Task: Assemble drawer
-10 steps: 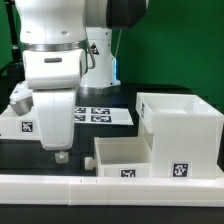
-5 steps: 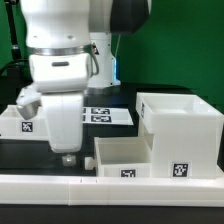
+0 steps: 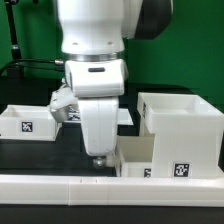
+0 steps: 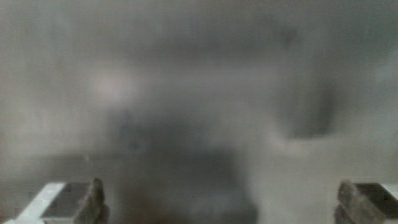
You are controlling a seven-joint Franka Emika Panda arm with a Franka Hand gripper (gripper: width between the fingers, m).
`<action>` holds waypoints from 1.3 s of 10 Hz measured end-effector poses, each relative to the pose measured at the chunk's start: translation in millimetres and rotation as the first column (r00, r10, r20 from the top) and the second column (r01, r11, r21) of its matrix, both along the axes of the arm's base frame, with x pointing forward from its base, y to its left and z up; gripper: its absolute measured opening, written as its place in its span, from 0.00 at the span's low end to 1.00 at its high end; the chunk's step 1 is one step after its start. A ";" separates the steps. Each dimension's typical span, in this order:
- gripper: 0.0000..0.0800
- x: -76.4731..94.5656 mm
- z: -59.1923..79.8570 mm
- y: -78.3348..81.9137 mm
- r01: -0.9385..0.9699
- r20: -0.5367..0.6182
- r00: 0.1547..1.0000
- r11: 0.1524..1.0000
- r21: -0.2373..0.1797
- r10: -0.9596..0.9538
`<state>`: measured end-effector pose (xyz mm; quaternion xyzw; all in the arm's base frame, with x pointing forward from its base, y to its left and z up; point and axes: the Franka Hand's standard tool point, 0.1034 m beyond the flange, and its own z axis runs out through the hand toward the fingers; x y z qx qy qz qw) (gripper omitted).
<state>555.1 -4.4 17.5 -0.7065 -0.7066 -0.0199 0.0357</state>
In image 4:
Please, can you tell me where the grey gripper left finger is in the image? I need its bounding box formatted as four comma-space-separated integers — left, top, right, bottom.
10, 178, 110, 224

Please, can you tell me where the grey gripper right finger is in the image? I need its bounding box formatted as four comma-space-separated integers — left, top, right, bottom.
334, 180, 398, 224

